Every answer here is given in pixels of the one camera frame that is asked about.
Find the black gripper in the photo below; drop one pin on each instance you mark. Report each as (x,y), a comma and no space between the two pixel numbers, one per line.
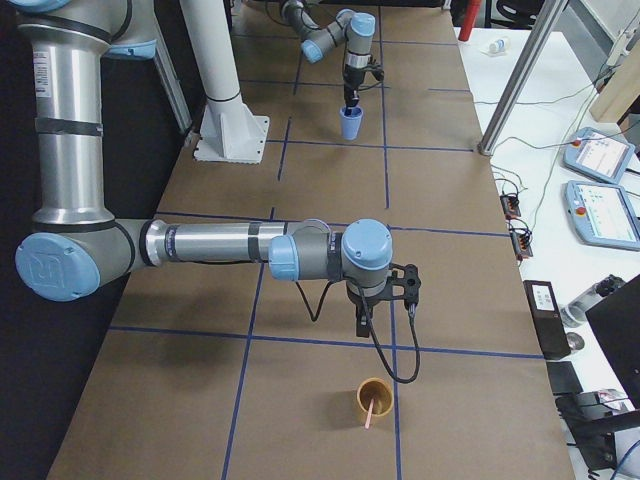
(361,300)
(353,76)

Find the blue ribbed paper cup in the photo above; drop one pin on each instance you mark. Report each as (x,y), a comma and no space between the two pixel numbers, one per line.
(350,121)

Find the pink chopstick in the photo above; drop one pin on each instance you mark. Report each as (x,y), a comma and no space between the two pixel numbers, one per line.
(369,416)

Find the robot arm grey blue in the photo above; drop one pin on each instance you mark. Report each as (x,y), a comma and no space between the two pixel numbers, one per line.
(350,29)
(79,245)

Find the brown paper cup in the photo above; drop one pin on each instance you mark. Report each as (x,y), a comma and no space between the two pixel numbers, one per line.
(378,388)

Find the white mounting pillar with base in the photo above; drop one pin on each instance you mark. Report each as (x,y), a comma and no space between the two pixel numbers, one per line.
(229,131)

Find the red cylinder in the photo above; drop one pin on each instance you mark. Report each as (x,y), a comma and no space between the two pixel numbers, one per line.
(469,20)

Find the plastic bottle blue label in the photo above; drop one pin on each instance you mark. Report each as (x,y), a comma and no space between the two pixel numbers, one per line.
(499,46)

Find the orange black connector box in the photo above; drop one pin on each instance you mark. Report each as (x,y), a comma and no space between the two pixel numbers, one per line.
(510,206)

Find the black box white label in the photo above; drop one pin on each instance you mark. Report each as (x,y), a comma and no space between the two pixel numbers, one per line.
(546,319)

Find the teach pendant far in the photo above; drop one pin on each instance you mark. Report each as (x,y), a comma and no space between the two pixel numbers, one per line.
(597,155)

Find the teach pendant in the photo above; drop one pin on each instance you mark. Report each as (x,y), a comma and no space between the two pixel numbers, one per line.
(597,155)
(602,215)

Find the black monitor corner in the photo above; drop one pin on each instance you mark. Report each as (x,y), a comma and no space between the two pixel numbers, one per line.
(615,324)

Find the teach pendant near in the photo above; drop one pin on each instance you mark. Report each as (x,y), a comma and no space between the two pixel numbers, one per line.
(602,215)

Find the wooden board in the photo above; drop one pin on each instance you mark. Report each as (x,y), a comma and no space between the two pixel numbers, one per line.
(620,92)

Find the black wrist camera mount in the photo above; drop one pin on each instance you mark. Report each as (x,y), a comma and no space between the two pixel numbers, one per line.
(403,283)
(376,69)

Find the aluminium frame post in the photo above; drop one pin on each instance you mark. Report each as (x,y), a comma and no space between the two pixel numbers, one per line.
(545,23)

